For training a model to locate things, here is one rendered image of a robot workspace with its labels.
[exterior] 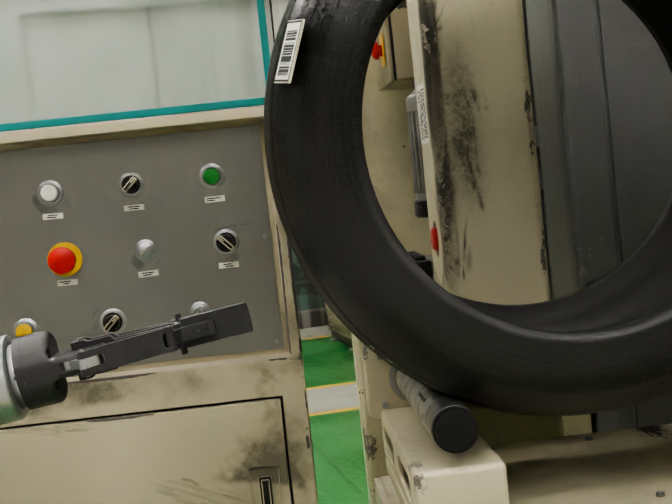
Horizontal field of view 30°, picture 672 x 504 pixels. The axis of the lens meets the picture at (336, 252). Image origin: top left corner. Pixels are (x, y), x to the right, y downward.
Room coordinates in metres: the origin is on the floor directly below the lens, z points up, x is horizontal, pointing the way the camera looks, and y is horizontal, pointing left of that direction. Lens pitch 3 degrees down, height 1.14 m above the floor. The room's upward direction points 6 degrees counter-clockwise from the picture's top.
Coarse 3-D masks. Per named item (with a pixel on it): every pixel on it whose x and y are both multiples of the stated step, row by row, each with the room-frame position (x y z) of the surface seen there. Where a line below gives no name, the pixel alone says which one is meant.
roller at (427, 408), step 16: (400, 384) 1.46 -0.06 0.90; (416, 384) 1.35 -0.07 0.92; (416, 400) 1.30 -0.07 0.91; (432, 400) 1.24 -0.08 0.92; (448, 400) 1.21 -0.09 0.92; (432, 416) 1.19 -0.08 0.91; (448, 416) 1.17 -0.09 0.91; (464, 416) 1.17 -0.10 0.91; (432, 432) 1.17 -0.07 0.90; (448, 432) 1.17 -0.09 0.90; (464, 432) 1.17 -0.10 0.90; (448, 448) 1.17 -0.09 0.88; (464, 448) 1.17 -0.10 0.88
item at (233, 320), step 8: (240, 304) 1.26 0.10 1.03; (208, 312) 1.26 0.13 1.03; (216, 312) 1.26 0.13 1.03; (224, 312) 1.26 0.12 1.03; (232, 312) 1.26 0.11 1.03; (240, 312) 1.26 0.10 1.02; (248, 312) 1.26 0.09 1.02; (184, 320) 1.26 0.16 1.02; (192, 320) 1.26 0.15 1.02; (200, 320) 1.26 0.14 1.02; (216, 320) 1.26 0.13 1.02; (224, 320) 1.26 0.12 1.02; (232, 320) 1.26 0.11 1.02; (240, 320) 1.26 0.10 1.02; (248, 320) 1.26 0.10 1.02; (216, 328) 1.26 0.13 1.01; (224, 328) 1.26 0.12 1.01; (232, 328) 1.26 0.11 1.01; (240, 328) 1.26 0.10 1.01; (248, 328) 1.26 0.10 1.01; (208, 336) 1.26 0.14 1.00; (216, 336) 1.26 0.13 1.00; (224, 336) 1.26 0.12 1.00; (192, 344) 1.26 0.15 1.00; (200, 344) 1.26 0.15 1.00
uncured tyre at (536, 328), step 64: (320, 0) 1.17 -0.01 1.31; (384, 0) 1.15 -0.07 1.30; (640, 0) 1.45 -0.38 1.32; (320, 64) 1.16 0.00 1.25; (320, 128) 1.16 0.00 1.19; (320, 192) 1.16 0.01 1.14; (320, 256) 1.18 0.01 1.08; (384, 256) 1.15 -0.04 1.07; (640, 256) 1.45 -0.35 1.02; (384, 320) 1.17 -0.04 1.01; (448, 320) 1.16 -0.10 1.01; (512, 320) 1.44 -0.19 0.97; (576, 320) 1.44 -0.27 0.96; (640, 320) 1.18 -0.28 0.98; (448, 384) 1.19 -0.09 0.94; (512, 384) 1.17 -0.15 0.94; (576, 384) 1.17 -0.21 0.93; (640, 384) 1.18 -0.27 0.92
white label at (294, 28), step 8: (288, 24) 1.18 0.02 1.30; (296, 24) 1.16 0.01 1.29; (288, 32) 1.18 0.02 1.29; (296, 32) 1.16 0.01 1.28; (288, 40) 1.17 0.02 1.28; (296, 40) 1.16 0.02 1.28; (288, 48) 1.17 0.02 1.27; (296, 48) 1.15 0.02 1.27; (280, 56) 1.18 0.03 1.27; (288, 56) 1.17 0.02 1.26; (296, 56) 1.15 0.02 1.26; (280, 64) 1.18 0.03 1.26; (288, 64) 1.16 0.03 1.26; (280, 72) 1.18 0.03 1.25; (288, 72) 1.16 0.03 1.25; (280, 80) 1.17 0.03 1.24; (288, 80) 1.15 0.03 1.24
